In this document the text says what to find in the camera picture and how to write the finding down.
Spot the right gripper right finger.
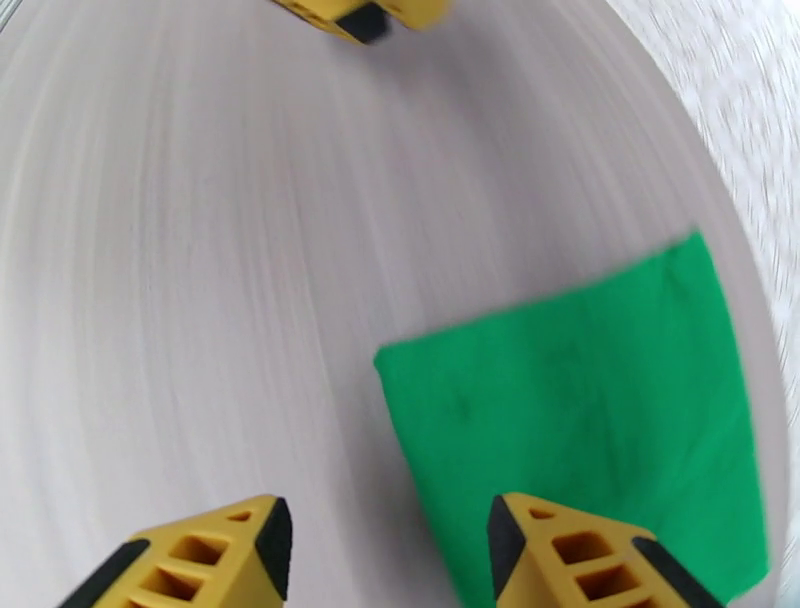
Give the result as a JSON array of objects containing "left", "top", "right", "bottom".
[{"left": 486, "top": 491, "right": 726, "bottom": 608}]

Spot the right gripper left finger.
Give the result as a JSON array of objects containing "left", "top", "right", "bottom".
[{"left": 56, "top": 493, "right": 294, "bottom": 608}]

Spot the green shirt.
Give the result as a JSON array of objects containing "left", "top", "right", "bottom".
[{"left": 373, "top": 229, "right": 771, "bottom": 608}]

